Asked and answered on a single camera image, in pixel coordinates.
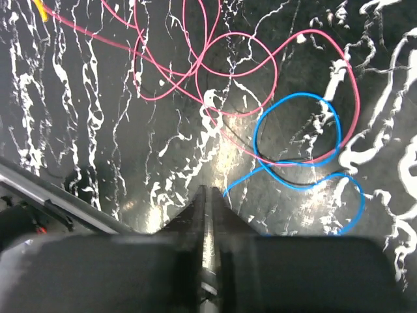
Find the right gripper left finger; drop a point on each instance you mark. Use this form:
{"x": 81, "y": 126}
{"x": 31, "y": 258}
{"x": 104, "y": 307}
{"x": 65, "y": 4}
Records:
{"x": 109, "y": 273}

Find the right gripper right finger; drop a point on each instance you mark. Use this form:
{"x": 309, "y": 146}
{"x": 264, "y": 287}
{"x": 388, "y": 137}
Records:
{"x": 275, "y": 273}

